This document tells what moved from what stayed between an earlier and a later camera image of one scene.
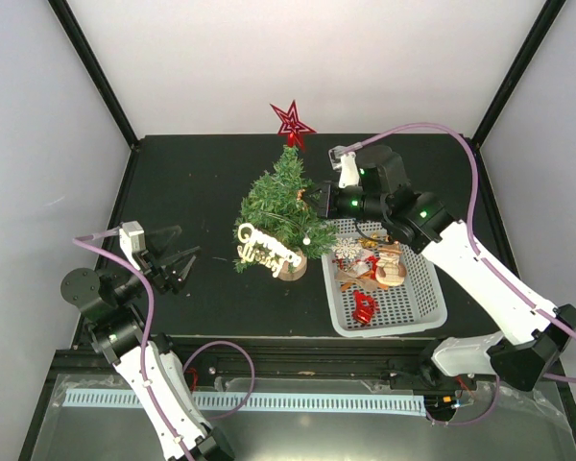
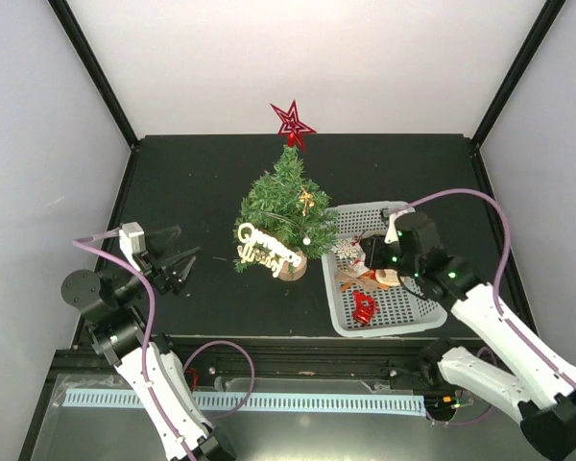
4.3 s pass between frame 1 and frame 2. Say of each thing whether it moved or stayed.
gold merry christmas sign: stayed
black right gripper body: moved
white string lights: stayed
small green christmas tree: stayed
